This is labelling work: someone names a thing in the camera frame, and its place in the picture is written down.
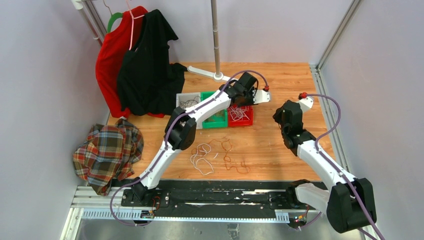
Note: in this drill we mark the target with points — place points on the red t-shirt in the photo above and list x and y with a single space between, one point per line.
110 59

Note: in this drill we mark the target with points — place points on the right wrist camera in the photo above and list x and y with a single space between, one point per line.
306 102

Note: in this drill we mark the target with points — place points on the white plastic bin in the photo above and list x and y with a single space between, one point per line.
187 100

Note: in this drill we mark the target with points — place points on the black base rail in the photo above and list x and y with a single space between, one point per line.
217 200

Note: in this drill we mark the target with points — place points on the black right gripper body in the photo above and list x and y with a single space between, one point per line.
278 118

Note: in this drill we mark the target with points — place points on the plaid flannel shirt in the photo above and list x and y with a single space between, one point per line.
108 153

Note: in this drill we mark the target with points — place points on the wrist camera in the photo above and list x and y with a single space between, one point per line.
261 96
306 102

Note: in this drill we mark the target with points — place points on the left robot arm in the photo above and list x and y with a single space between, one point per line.
242 89

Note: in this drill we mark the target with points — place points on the pink clothes hanger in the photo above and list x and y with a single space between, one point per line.
133 18

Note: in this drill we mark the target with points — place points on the green clothes hanger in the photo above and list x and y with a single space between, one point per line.
112 20

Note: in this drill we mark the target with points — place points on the red plastic bin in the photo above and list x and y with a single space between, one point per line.
240 116

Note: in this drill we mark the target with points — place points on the clothes rack metal frame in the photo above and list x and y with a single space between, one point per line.
92 18

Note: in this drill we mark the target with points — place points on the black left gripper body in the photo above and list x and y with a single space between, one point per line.
248 99

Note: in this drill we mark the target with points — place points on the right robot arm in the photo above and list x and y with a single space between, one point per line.
348 202

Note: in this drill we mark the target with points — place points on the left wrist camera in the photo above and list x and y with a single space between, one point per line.
261 96

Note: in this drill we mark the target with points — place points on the white stand with metal pole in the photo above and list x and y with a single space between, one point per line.
217 76

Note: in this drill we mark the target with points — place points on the green plastic bin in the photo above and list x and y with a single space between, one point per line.
218 120

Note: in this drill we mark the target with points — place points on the black t-shirt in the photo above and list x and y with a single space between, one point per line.
147 83

